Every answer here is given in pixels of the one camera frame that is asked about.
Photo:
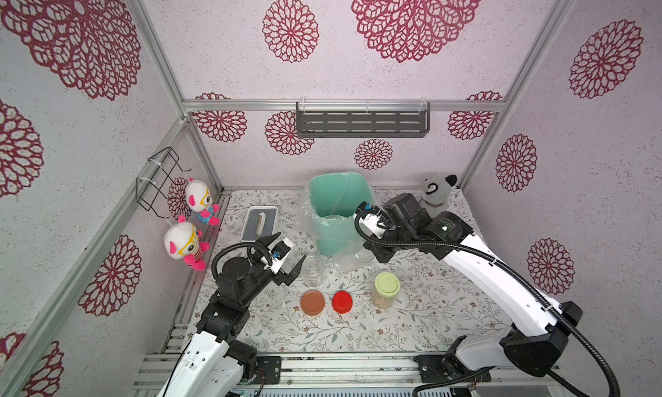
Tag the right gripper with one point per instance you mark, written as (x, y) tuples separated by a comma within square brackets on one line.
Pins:
[(383, 247)]

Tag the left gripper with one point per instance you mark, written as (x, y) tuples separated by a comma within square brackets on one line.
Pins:
[(290, 277)]

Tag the red lidded peanut jar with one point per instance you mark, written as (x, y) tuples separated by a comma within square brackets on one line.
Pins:
[(352, 257)]

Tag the green lidded peanut jar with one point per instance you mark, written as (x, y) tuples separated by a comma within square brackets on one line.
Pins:
[(385, 289)]

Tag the glass jar of peanuts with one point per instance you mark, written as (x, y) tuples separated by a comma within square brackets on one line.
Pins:
[(313, 271)]

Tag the brown jar lid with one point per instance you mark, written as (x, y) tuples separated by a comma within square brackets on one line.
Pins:
[(312, 302)]

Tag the red jar lid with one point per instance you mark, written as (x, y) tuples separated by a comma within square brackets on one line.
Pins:
[(342, 302)]

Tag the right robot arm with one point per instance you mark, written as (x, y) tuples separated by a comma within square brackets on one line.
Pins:
[(534, 340)]

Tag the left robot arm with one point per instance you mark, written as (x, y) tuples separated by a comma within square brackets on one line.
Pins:
[(215, 361)]

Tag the green trash bin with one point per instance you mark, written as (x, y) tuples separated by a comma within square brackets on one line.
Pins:
[(336, 205)]

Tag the grey plush dog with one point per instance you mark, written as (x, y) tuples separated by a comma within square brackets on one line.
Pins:
[(435, 193)]

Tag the lower pink white plush doll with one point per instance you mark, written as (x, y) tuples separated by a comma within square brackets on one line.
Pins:
[(183, 242)]

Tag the pink white plush doll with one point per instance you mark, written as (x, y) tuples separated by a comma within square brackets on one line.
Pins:
[(183, 242), (200, 200)]

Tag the upper pink white plush doll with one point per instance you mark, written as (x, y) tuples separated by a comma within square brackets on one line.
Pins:
[(200, 200)]

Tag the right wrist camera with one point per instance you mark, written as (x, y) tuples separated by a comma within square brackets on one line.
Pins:
[(374, 222)]

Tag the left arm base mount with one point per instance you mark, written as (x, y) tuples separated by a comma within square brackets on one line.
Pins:
[(256, 368)]

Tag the aluminium rail frame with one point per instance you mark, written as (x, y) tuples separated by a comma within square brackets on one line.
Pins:
[(345, 370)]

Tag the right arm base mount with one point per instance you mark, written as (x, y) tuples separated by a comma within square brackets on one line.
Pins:
[(444, 367)]

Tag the grey wall shelf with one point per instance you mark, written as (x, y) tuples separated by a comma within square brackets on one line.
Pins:
[(362, 120)]

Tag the black wire basket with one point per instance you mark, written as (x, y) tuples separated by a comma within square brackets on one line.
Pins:
[(162, 192)]

